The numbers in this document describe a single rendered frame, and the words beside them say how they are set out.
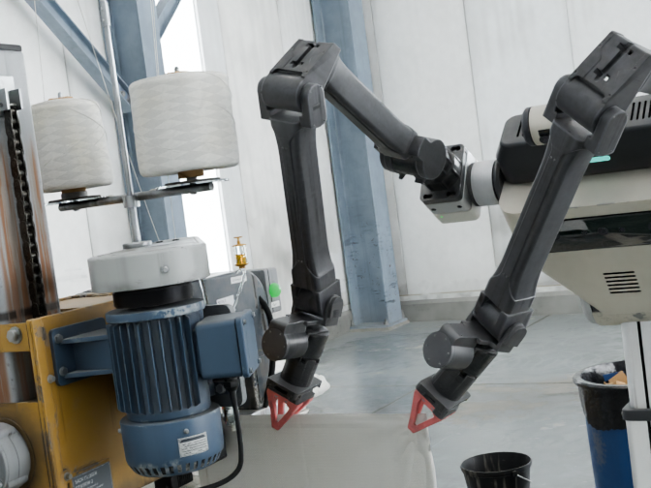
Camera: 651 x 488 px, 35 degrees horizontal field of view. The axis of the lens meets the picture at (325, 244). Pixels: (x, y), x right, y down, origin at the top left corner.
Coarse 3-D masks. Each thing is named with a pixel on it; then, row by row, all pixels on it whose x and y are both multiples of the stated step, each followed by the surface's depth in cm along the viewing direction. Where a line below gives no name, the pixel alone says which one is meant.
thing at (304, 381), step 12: (288, 360) 180; (300, 360) 180; (312, 360) 179; (288, 372) 180; (300, 372) 179; (312, 372) 180; (276, 384) 179; (288, 384) 180; (300, 384) 180; (312, 384) 183; (288, 396) 178
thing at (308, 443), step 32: (256, 416) 187; (320, 416) 180; (352, 416) 176; (384, 416) 173; (256, 448) 188; (288, 448) 184; (320, 448) 180; (352, 448) 177; (384, 448) 174; (416, 448) 171; (256, 480) 189; (288, 480) 185; (320, 480) 181; (352, 480) 178; (384, 480) 175; (416, 480) 172
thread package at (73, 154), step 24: (48, 120) 173; (72, 120) 173; (96, 120) 177; (48, 144) 173; (72, 144) 173; (96, 144) 176; (48, 168) 173; (72, 168) 173; (96, 168) 175; (48, 192) 180; (72, 192) 178
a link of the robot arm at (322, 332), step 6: (306, 330) 177; (312, 330) 178; (318, 330) 179; (324, 330) 180; (312, 336) 177; (318, 336) 178; (324, 336) 178; (312, 342) 178; (318, 342) 178; (324, 342) 179; (312, 348) 178; (318, 348) 179; (324, 348) 180; (306, 354) 178; (312, 354) 179; (318, 354) 179
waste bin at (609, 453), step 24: (624, 360) 404; (576, 384) 378; (600, 384) 367; (624, 384) 362; (600, 408) 369; (600, 432) 373; (624, 432) 365; (600, 456) 376; (624, 456) 366; (600, 480) 379; (624, 480) 368
